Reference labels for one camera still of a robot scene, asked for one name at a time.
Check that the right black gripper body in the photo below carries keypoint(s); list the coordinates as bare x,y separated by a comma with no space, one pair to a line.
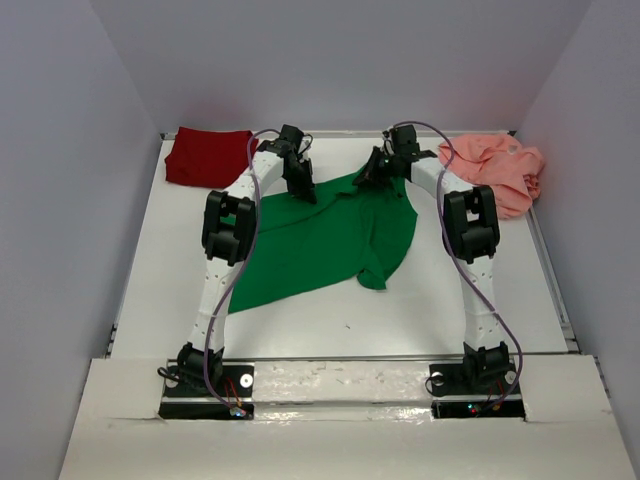
388,164

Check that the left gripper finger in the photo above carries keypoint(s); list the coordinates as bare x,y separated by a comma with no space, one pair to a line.
306,192
293,191

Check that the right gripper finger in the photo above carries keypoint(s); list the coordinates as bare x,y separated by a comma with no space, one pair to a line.
387,186
369,175

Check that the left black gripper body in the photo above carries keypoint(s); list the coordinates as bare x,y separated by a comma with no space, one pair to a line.
300,172

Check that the green t shirt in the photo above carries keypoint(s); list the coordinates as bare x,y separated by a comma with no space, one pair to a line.
350,232

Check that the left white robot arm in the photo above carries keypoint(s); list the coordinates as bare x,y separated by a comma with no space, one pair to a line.
229,234

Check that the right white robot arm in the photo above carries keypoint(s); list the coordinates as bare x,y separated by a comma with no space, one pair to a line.
470,233

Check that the red folded t shirt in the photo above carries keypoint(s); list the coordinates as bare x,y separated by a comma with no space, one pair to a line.
207,159

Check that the pink crumpled t shirt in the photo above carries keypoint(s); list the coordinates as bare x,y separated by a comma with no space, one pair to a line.
501,162

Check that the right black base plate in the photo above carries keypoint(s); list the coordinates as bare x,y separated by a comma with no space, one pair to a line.
456,398

